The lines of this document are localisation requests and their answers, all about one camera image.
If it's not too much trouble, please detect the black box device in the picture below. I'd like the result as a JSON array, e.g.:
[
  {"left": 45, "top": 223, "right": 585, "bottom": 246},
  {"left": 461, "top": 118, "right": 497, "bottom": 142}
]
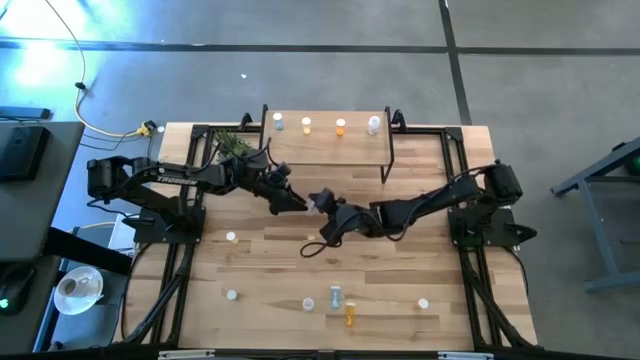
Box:
[{"left": 0, "top": 125, "right": 52, "bottom": 183}]

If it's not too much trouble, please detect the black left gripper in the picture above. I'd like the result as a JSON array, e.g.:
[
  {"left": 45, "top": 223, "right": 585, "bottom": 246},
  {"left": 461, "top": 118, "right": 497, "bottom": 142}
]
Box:
[{"left": 259, "top": 162, "right": 310, "bottom": 217}]

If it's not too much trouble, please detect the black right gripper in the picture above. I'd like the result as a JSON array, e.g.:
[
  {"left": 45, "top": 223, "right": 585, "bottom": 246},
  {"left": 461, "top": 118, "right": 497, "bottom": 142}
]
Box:
[{"left": 315, "top": 187, "right": 382, "bottom": 247}]

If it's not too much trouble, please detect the silver bracket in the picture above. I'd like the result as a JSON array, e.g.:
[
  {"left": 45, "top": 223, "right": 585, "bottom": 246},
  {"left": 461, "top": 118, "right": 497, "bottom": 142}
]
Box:
[
  {"left": 157, "top": 349, "right": 216, "bottom": 360},
  {"left": 437, "top": 351, "right": 495, "bottom": 360}
]

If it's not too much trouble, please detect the black aluminium rig frame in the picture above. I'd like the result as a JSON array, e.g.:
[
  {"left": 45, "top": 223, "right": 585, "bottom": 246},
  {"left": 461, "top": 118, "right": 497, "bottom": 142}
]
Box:
[{"left": 112, "top": 107, "right": 539, "bottom": 360}]

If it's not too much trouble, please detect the wooden shelf black metal frame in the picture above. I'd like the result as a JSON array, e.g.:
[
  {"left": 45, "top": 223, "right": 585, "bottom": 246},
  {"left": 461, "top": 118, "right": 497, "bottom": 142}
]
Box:
[{"left": 259, "top": 103, "right": 396, "bottom": 185}]

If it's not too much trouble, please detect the thin black floor cable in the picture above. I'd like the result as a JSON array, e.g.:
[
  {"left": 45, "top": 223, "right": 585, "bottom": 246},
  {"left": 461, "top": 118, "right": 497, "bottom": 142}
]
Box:
[{"left": 79, "top": 130, "right": 157, "bottom": 161}]

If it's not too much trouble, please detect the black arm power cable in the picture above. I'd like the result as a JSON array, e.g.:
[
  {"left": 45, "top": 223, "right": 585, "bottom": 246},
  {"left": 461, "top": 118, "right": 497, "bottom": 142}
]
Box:
[
  {"left": 502, "top": 247, "right": 530, "bottom": 297},
  {"left": 119, "top": 243, "right": 151, "bottom": 346}
]

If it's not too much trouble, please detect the black beam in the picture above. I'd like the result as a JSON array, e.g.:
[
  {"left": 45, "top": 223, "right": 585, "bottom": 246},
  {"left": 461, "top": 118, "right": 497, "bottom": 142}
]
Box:
[{"left": 43, "top": 226, "right": 134, "bottom": 276}]

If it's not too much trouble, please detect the yellow floor cable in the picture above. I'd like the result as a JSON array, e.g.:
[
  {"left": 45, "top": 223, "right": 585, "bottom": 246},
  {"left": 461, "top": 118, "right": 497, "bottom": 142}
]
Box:
[{"left": 43, "top": 0, "right": 151, "bottom": 139}]

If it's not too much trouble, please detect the potted green succulent plant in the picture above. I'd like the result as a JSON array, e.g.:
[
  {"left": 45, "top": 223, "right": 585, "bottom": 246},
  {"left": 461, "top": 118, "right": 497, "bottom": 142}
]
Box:
[{"left": 213, "top": 128, "right": 254, "bottom": 159}]

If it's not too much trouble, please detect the white bowl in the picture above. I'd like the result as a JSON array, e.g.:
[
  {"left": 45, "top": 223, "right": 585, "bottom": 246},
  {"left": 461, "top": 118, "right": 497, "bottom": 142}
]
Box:
[{"left": 53, "top": 265, "right": 105, "bottom": 317}]

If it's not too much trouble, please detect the black looped wrist cable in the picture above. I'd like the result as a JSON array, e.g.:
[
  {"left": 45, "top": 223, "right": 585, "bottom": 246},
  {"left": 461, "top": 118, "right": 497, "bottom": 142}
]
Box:
[
  {"left": 299, "top": 227, "right": 351, "bottom": 259},
  {"left": 199, "top": 137, "right": 275, "bottom": 174}
]

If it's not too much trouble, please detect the grey desk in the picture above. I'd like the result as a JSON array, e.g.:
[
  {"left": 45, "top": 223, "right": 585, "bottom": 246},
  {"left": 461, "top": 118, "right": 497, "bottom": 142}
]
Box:
[{"left": 0, "top": 119, "right": 86, "bottom": 356}]

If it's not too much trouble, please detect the cream cable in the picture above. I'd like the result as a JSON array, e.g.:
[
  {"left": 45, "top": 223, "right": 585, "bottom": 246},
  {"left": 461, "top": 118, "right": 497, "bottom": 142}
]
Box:
[{"left": 67, "top": 219, "right": 117, "bottom": 234}]

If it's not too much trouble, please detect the dark flat device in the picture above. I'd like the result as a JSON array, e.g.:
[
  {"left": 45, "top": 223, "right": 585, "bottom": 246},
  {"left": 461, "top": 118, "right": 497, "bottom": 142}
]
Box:
[{"left": 0, "top": 105, "right": 53, "bottom": 122}]

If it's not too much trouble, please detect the white paper sheet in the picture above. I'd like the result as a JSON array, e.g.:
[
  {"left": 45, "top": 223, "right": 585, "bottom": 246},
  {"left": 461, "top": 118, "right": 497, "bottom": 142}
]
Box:
[{"left": 107, "top": 212, "right": 140, "bottom": 253}]

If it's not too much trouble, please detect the black computer mouse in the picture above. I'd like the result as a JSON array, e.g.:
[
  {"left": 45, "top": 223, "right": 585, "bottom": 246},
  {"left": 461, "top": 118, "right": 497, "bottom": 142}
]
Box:
[{"left": 0, "top": 267, "right": 36, "bottom": 317}]

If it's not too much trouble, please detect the grey metal table frame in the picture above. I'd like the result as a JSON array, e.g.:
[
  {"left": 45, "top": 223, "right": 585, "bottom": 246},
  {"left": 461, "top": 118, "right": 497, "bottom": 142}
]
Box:
[{"left": 550, "top": 135, "right": 640, "bottom": 294}]

